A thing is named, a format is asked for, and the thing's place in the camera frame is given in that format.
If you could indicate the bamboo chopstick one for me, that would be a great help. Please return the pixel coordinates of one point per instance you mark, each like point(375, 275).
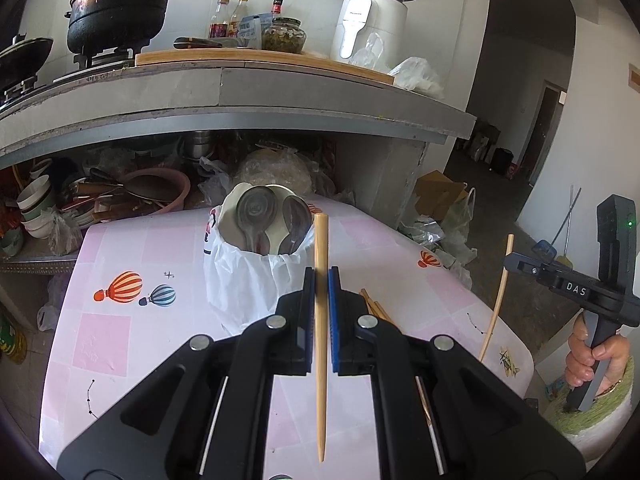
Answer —
point(321, 325)

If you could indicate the dark round steel spoon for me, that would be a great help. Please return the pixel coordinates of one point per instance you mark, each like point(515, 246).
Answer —
point(254, 213)

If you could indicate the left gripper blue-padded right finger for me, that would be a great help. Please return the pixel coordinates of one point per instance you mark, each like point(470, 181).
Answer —
point(364, 345)

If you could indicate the blue dustpan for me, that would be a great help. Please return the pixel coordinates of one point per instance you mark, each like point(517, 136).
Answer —
point(544, 251)

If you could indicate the black frying pan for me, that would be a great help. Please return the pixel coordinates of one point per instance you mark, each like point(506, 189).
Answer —
point(22, 59)

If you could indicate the white air fryer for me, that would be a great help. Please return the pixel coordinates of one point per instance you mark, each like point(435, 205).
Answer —
point(369, 33)

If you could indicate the steel utensil holder canister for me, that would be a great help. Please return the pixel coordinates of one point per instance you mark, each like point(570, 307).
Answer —
point(230, 232)

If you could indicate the bag of yellow food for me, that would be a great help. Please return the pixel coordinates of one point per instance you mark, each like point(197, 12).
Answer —
point(283, 167)

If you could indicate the stack of white bowls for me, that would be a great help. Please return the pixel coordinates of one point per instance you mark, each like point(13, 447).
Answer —
point(37, 196)

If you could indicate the sauce bottle red label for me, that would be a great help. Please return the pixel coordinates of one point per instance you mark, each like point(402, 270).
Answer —
point(219, 23)

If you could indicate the black cooking pot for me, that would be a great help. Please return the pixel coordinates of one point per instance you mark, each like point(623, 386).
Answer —
point(121, 25)

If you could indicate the pink plastic basin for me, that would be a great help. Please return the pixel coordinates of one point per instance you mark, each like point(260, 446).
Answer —
point(164, 186)

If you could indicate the right hand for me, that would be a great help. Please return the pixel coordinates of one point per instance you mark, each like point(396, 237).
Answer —
point(580, 360)

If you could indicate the grey kitchen counter shelf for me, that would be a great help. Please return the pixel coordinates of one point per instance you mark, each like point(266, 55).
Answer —
point(189, 96)

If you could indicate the long steel spoon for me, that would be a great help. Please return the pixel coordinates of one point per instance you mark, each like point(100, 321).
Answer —
point(297, 219)

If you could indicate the sauce bottle yellow cap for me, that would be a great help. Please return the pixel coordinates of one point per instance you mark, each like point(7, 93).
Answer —
point(240, 11)

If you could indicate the white plastic bag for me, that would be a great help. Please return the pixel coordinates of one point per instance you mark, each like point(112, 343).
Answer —
point(243, 287)

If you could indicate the wooden cutting board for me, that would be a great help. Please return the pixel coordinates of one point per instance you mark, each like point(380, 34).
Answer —
point(304, 60)

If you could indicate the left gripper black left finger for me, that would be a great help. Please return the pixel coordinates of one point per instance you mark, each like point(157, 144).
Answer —
point(239, 375)

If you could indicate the cardboard box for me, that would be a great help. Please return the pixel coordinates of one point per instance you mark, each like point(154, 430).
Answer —
point(435, 194)

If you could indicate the glass pickle jar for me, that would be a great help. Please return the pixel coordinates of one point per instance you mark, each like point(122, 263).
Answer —
point(284, 35)

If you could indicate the bamboo chopstick three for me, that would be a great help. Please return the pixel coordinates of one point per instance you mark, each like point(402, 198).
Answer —
point(375, 307)

